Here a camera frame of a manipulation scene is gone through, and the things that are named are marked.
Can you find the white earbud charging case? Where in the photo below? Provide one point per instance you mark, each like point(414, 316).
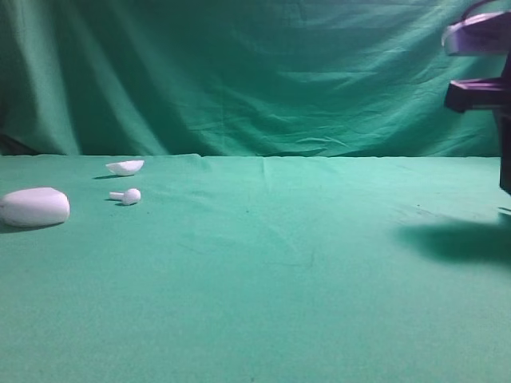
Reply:
point(34, 207)

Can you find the green cloth table cover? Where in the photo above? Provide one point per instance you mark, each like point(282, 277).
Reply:
point(238, 269)

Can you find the white open case lid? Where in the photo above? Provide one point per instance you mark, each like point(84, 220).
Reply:
point(125, 168)

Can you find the white earbud near case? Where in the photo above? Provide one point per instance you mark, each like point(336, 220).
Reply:
point(128, 197)

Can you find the green cloth backdrop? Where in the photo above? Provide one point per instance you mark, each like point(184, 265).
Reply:
point(236, 78)

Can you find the black purple gripper body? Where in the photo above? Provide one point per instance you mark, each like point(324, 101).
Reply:
point(483, 35)

